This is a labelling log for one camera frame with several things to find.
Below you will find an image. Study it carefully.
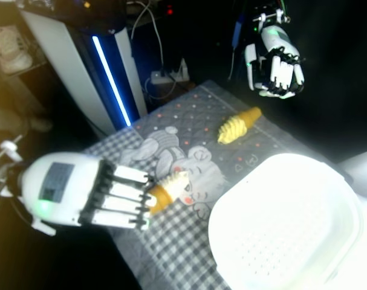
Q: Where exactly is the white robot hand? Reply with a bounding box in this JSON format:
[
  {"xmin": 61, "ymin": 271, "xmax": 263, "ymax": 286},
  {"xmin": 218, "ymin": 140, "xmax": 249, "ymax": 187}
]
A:
[
  {"xmin": 18, "ymin": 152, "xmax": 158, "ymax": 237},
  {"xmin": 244, "ymin": 25, "xmax": 305, "ymax": 100}
]

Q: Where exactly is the yellow swirl toy ice cream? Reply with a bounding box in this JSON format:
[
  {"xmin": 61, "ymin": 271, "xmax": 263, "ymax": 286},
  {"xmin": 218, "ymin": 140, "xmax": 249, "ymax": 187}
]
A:
[{"xmin": 216, "ymin": 106, "xmax": 262, "ymax": 145}]

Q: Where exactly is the white column with blue light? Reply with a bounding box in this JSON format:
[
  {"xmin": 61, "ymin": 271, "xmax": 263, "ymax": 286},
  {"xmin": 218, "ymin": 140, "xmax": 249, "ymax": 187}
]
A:
[{"xmin": 19, "ymin": 8, "xmax": 148, "ymax": 137}]

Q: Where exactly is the grey quilt with bear print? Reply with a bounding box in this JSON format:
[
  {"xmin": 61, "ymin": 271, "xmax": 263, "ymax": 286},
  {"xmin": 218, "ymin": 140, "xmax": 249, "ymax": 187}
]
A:
[{"xmin": 83, "ymin": 80, "xmax": 353, "ymax": 290}]

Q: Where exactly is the white power strip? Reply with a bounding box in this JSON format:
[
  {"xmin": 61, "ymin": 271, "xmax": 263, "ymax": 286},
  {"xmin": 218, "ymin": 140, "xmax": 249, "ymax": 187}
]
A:
[{"xmin": 149, "ymin": 59, "xmax": 190, "ymax": 85}]

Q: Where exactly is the white sneaker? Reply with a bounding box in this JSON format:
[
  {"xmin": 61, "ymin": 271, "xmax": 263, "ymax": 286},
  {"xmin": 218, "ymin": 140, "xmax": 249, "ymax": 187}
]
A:
[{"xmin": 0, "ymin": 25, "xmax": 34, "ymax": 76}]

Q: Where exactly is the blue handled tool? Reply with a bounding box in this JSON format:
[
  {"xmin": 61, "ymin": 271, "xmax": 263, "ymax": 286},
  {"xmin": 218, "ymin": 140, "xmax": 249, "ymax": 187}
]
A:
[{"xmin": 232, "ymin": 20, "xmax": 242, "ymax": 50}]

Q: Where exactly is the white cable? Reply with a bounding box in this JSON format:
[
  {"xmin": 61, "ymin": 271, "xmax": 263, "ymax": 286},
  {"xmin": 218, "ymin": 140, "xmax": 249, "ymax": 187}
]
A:
[{"xmin": 130, "ymin": 0, "xmax": 165, "ymax": 72}]

